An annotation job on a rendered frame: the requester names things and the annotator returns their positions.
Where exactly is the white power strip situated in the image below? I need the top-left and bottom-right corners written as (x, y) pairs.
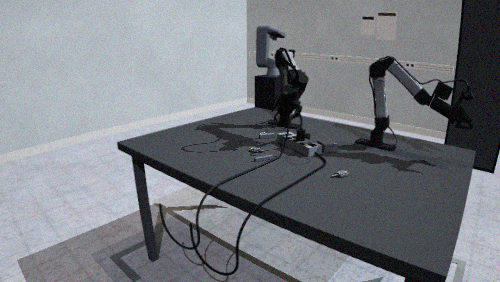
top-left (277, 132), bottom-right (322, 157)

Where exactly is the white power plug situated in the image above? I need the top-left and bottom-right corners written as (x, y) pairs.
top-left (247, 147), bottom-right (265, 152)
top-left (332, 170), bottom-right (350, 177)

